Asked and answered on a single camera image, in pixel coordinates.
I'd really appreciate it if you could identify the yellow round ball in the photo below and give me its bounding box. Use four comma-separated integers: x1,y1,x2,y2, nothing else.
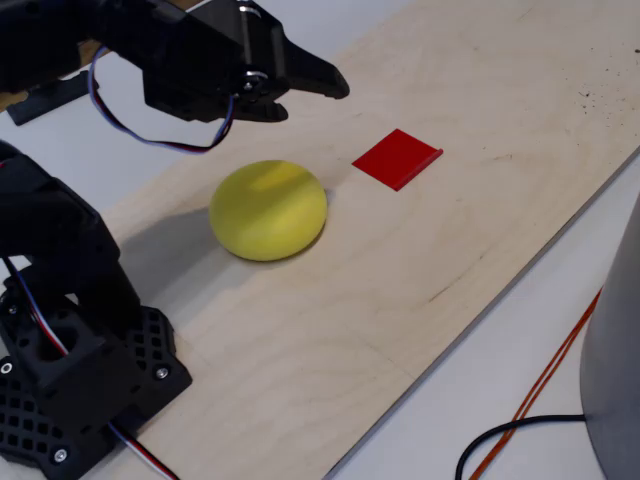
208,159,330,263

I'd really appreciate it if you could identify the red square plate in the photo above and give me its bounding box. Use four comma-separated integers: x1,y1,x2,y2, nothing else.
351,128,445,193

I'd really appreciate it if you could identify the black printed clamp piece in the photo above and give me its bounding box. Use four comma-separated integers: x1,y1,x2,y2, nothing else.
7,69,91,126

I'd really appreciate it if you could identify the light plywood board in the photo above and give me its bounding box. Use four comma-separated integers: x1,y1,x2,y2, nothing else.
84,0,640,480

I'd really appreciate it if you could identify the white red black servo cable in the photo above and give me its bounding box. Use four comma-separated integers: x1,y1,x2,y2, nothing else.
107,422,180,480
88,45,237,155
0,255,69,357

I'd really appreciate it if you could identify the thin orange wire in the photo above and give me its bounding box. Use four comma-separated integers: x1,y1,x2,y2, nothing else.
467,287,604,480

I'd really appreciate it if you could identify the thin black cable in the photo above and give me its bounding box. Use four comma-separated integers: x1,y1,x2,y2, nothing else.
454,413,587,480

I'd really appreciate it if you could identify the large white round ring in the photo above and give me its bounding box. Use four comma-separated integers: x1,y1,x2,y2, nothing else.
579,189,640,480

